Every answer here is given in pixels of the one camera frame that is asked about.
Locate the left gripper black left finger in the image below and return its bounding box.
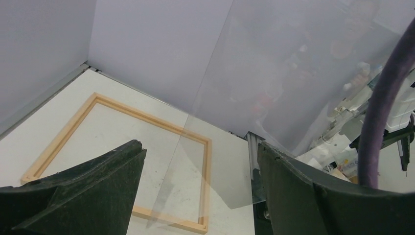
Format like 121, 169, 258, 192
0, 140, 147, 235

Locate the light wooden picture frame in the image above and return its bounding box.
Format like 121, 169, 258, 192
20, 93, 212, 235

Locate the front aluminium black mounting rail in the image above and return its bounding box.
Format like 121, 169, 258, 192
242, 131, 273, 235

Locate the clear transparent plastic sheet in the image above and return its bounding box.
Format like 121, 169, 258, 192
152, 0, 415, 220

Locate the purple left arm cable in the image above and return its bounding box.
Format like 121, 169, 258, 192
357, 16, 415, 190

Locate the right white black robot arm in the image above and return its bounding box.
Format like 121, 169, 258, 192
322, 70, 415, 177

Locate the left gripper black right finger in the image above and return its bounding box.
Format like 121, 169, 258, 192
257, 142, 415, 235

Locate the aluminium table edge rail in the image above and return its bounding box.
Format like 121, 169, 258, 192
0, 62, 101, 141

